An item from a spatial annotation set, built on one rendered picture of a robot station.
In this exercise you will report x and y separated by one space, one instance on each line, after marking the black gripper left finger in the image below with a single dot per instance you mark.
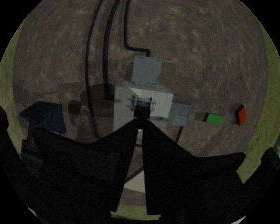
104 162

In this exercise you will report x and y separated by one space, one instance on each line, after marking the small green flat bar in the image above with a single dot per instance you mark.
213 118

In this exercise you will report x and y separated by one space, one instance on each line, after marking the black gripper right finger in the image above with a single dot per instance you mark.
169 169

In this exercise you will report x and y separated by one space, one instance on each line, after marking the small red-orange flat bar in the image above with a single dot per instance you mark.
240 113

